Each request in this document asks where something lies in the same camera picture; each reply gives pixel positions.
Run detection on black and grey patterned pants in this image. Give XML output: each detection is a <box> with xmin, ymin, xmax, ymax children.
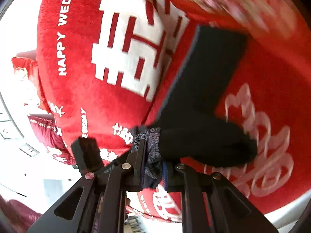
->
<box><xmin>131</xmin><ymin>27</ymin><xmax>257</xmax><ymax>189</ymax></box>

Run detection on red plush wedding blanket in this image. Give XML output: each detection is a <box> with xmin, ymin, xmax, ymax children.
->
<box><xmin>126</xmin><ymin>16</ymin><xmax>311</xmax><ymax>224</ymax></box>

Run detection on red plush wedding pillow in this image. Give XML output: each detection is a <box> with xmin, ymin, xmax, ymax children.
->
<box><xmin>37</xmin><ymin>0</ymin><xmax>189</xmax><ymax>162</ymax></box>

